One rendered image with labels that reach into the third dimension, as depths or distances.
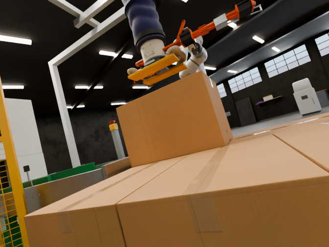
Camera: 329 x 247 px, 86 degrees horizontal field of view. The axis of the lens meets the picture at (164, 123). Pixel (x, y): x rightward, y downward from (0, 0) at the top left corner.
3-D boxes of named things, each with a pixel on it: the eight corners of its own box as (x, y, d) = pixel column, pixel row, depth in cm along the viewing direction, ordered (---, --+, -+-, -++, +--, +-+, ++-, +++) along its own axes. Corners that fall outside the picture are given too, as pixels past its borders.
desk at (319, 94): (332, 103, 981) (327, 88, 989) (331, 105, 870) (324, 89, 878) (314, 108, 1040) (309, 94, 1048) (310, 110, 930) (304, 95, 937)
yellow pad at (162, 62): (128, 78, 116) (126, 71, 116) (136, 81, 125) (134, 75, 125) (173, 56, 102) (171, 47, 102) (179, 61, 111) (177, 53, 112)
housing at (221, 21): (215, 26, 102) (212, 19, 103) (217, 31, 109) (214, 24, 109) (227, 19, 100) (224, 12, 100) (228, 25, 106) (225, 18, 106)
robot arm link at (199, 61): (208, 49, 133) (197, 64, 137) (211, 56, 147) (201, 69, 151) (197, 42, 136) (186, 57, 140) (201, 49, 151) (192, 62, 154)
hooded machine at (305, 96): (304, 114, 791) (292, 83, 804) (322, 110, 745) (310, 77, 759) (301, 116, 739) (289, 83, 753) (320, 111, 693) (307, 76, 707)
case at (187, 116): (131, 167, 112) (115, 108, 115) (160, 155, 148) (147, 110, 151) (225, 145, 86) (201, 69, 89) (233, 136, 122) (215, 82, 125)
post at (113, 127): (130, 211, 195) (108, 125, 204) (134, 208, 201) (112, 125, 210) (135, 210, 192) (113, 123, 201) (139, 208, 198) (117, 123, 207)
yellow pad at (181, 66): (143, 83, 133) (141, 77, 134) (149, 86, 142) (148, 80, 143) (183, 64, 119) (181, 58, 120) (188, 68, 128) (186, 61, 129)
